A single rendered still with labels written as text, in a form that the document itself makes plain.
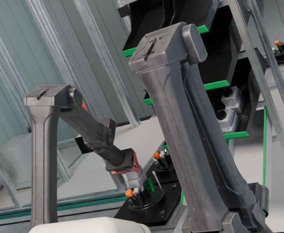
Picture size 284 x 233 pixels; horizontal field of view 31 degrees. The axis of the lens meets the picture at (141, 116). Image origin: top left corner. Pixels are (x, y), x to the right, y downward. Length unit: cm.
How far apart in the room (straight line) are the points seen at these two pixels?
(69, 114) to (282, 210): 79
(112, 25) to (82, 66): 59
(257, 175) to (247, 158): 7
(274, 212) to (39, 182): 84
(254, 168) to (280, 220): 20
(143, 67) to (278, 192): 105
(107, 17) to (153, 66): 472
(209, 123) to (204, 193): 14
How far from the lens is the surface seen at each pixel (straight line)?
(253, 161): 159
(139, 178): 178
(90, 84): 580
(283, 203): 176
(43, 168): 117
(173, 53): 86
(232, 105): 153
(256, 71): 152
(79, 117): 136
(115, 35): 559
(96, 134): 150
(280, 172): 193
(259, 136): 160
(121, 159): 170
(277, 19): 498
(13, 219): 241
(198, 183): 89
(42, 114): 117
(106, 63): 293
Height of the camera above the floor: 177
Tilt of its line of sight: 17 degrees down
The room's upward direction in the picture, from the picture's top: 24 degrees counter-clockwise
